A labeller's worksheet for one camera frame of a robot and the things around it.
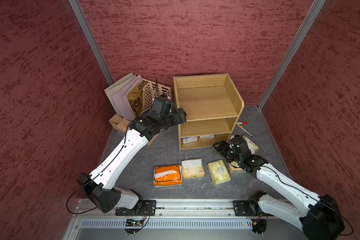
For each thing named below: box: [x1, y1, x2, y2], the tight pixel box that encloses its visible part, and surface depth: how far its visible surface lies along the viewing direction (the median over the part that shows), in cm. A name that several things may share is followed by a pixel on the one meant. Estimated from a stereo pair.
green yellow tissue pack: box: [207, 159, 231, 186], surface depth 83 cm
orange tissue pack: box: [153, 164, 183, 188], surface depth 79 cm
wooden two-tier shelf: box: [173, 73, 245, 151], surface depth 85 cm
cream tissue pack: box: [181, 158, 205, 180], surface depth 85 cm
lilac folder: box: [112, 75, 143, 121], surface depth 90 cm
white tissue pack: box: [181, 136, 198, 144], surface depth 97 cm
